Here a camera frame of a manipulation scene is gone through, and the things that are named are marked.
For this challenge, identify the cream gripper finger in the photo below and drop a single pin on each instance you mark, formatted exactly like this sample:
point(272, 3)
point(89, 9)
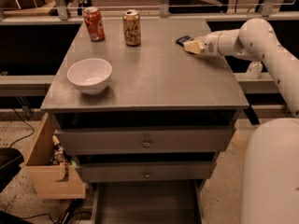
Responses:
point(194, 46)

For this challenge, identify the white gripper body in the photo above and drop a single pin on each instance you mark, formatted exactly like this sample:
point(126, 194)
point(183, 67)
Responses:
point(210, 45)

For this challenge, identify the blue rxbar wrapper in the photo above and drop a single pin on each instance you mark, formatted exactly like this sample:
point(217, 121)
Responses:
point(182, 40)

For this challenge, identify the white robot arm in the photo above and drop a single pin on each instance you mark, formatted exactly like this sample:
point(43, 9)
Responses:
point(270, 179)

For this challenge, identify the grey drawer cabinet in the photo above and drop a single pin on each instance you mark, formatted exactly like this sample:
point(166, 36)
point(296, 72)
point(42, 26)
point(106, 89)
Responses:
point(154, 86)

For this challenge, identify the grey middle drawer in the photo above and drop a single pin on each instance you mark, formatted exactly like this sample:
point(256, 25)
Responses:
point(145, 171)

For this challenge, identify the grey drawer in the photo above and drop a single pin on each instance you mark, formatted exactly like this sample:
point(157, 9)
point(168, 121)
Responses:
point(134, 141)
point(145, 171)
point(147, 202)

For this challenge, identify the grey top drawer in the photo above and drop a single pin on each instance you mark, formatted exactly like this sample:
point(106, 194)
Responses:
point(134, 141)

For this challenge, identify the grey bottom drawer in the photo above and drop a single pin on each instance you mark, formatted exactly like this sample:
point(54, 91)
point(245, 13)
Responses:
point(147, 202)

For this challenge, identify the clear sanitizer bottle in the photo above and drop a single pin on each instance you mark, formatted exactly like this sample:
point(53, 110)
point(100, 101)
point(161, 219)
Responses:
point(254, 70)

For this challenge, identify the orange LaCroix can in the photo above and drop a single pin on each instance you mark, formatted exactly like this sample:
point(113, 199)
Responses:
point(132, 27)

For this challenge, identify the red soda can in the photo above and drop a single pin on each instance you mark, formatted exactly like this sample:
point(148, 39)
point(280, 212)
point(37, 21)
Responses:
point(93, 20)

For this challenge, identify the white bowl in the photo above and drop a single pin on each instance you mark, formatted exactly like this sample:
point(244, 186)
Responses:
point(90, 76)

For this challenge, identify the items inside wooden crate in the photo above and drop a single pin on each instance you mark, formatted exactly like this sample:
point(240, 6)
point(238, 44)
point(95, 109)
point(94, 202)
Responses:
point(58, 155)

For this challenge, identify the wooden crate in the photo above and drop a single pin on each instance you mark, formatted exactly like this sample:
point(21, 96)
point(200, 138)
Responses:
point(51, 181)

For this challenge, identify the black chair edge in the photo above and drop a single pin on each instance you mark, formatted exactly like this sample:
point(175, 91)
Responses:
point(10, 164)

